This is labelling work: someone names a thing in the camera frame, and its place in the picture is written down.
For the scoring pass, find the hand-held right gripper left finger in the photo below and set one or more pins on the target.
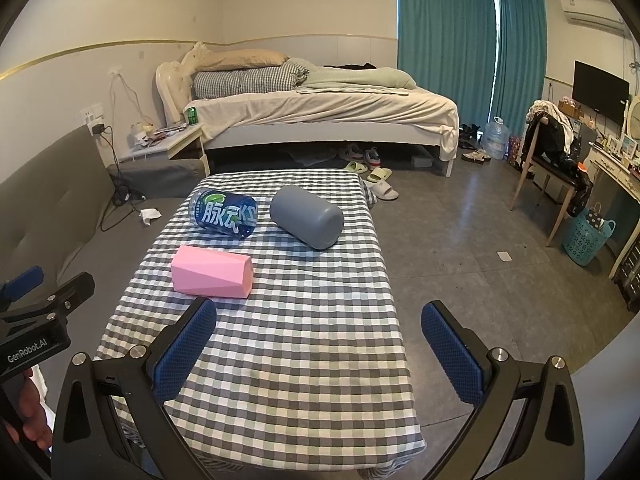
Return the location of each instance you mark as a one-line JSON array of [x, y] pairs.
[[185, 347]]

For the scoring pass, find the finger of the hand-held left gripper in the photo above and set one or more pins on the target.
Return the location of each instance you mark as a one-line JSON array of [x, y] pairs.
[[75, 287], [22, 280]]

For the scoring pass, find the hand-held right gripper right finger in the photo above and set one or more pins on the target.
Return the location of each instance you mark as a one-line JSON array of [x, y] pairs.
[[450, 355]]

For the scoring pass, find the pink faceted cup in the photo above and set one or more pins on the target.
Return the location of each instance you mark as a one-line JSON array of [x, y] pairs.
[[210, 272]]

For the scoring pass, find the grey cup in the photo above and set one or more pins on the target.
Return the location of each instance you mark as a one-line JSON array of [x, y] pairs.
[[305, 217]]

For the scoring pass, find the person's left hand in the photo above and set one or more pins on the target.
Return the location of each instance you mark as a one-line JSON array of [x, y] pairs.
[[35, 410]]

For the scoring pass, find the crumpled white tissue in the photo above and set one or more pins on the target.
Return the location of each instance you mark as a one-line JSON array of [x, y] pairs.
[[150, 215]]

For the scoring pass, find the white paper scrap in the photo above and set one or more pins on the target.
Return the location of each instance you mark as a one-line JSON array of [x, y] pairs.
[[503, 256]]

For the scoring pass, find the checkered tablecloth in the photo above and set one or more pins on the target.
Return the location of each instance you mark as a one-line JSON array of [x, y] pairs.
[[300, 335]]

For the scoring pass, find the blue labelled plastic bottle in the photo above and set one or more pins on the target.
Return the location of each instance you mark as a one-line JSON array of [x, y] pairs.
[[220, 212]]

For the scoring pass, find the black charger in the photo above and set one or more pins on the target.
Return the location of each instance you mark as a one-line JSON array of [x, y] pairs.
[[98, 129]]

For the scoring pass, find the white nightstand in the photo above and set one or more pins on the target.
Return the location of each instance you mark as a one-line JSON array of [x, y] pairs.
[[175, 145]]

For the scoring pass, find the blue laundry basket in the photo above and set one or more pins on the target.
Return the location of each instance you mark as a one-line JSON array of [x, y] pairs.
[[585, 245]]

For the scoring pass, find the white slipper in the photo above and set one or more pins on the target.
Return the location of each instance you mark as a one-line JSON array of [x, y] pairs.
[[385, 191]]

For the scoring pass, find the pale green slipper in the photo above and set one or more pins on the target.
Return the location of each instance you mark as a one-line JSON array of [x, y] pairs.
[[356, 167], [380, 175]]

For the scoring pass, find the grey box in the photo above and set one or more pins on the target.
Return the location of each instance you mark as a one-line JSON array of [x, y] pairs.
[[422, 161]]

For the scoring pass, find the polka dot bag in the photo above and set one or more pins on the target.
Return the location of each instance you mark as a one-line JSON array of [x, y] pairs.
[[595, 216]]

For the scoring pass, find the beige shoes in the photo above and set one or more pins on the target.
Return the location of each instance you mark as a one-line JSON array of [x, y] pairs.
[[477, 156]]

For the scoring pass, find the green can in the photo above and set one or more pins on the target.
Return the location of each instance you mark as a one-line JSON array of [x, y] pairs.
[[192, 116]]

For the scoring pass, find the wooden chair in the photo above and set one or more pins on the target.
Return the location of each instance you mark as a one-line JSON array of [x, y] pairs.
[[542, 167]]

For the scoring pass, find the white sneaker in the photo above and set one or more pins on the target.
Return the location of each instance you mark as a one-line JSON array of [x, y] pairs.
[[373, 156], [351, 153]]

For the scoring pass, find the patterned gift bag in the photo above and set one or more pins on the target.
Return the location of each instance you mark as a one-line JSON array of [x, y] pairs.
[[515, 147]]

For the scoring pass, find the black jacket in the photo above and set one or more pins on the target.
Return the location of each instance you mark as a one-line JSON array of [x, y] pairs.
[[575, 175]]

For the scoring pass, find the large water jug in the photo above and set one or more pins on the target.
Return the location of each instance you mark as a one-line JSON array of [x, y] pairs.
[[496, 140]]

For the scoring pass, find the black shoes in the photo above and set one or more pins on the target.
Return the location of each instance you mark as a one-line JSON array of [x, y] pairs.
[[470, 135]]

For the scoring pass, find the white dresser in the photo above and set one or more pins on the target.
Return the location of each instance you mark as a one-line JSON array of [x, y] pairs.
[[612, 180]]

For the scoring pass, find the white garment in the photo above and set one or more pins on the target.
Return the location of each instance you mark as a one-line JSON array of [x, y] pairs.
[[557, 115]]

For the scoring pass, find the checkered quilt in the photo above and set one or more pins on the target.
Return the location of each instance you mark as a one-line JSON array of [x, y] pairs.
[[240, 82]]

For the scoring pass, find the bed with beige sheet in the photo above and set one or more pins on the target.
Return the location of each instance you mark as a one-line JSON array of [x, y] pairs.
[[325, 110]]

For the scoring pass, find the beige pillow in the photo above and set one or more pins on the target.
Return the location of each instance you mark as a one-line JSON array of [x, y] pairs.
[[240, 59]]

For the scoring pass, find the pale green blanket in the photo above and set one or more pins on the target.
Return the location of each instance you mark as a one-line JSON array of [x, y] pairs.
[[360, 80]]

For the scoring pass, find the round white mirror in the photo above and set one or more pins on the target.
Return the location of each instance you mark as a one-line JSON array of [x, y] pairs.
[[635, 115]]

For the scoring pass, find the narrow teal curtain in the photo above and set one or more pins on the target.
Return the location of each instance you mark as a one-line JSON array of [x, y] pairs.
[[522, 60]]

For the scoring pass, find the black monitor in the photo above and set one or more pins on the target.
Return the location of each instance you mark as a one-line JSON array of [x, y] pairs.
[[597, 85]]

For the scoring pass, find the wide teal curtain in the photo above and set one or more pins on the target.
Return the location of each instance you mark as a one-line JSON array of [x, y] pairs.
[[445, 35]]

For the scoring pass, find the white air conditioner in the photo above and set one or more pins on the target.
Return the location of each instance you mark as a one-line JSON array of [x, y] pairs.
[[590, 12]]

